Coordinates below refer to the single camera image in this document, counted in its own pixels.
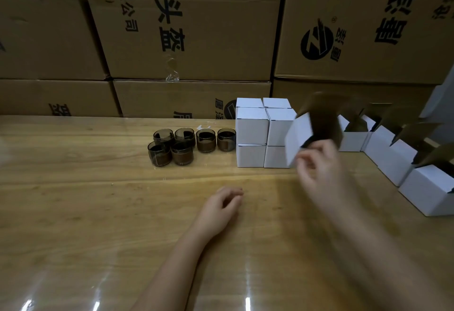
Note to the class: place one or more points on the pale grey flat carton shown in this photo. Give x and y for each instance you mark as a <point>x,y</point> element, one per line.
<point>441,103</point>

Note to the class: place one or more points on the person's left fingers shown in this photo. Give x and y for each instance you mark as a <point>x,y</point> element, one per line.
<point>232,195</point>

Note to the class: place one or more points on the person's right fingers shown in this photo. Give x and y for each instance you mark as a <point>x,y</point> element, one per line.
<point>310,165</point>

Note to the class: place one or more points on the open white cardboard box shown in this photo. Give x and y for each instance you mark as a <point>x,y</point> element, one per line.
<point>352,142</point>
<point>381,142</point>
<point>400,162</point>
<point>369,122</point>
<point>429,189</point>

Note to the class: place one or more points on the person's right forearm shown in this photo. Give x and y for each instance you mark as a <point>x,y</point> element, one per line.
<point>383,257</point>

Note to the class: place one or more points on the stack of closed white boxes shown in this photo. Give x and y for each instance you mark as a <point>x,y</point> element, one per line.
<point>252,128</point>

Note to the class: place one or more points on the cluster of smoky glass jars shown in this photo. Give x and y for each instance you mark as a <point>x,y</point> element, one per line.
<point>182,151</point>

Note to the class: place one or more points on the person's right hand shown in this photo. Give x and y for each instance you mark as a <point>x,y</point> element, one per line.
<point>328,176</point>

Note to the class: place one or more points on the stack of large cardboard cartons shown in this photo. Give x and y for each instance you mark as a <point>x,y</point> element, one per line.
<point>198,26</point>

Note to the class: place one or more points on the person's left forearm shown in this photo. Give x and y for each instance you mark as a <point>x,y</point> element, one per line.
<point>173,271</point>

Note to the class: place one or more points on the white cardboard box brown flaps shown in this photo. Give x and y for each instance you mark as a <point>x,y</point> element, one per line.
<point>297,136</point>

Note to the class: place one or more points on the person's left hand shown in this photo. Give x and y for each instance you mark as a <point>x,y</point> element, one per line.
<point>218,211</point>

